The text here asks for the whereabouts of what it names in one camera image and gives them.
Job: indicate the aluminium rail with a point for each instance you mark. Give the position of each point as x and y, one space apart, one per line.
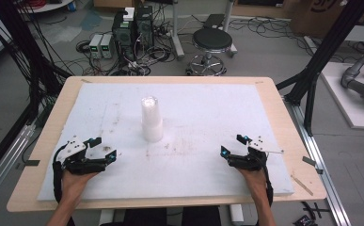
320 166
4 166

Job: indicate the black round stool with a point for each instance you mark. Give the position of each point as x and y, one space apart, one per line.
212 39

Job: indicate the thin wooden stick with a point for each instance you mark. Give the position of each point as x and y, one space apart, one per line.
302 185

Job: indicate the person's right hand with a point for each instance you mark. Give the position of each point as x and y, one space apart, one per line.
253 183

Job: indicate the grey bench power supply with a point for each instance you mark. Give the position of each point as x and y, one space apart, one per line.
95 45
106 46

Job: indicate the black metal frame post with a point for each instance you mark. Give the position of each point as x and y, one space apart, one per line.
324 53

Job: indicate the white foam mat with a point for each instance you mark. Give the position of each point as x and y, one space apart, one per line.
201 109

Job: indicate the person's left hand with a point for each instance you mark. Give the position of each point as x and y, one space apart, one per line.
76 185

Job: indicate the white table leg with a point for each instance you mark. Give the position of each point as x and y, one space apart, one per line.
107 217
236 214

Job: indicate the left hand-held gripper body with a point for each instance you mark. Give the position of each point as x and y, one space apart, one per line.
76 152

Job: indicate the flat black device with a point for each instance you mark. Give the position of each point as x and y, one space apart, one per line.
214 20

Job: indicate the person's right leg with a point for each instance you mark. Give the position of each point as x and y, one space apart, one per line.
201 216

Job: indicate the stack of white plastic cups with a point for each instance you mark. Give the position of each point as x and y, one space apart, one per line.
152 125

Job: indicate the brown cardboard box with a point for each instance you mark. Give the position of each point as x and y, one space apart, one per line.
317 19

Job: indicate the person's leg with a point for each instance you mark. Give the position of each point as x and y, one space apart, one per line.
201 216
145 217

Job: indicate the small black floor device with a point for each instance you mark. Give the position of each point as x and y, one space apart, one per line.
304 220

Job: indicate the white floor board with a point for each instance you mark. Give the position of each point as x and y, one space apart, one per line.
349 103

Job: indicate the person's left leg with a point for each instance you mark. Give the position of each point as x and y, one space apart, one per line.
145 217

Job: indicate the dark grey tape strip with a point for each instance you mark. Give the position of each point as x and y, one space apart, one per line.
32 163
308 161

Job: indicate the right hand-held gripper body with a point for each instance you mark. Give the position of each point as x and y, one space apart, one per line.
251 157

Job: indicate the grey metal stand leg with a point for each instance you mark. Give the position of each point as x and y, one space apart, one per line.
177 34
229 28

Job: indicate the black computer tower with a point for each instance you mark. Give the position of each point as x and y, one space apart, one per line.
144 28
123 34

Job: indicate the white round table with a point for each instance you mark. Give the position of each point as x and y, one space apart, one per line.
49 5

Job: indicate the small white box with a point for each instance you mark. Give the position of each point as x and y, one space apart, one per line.
129 13

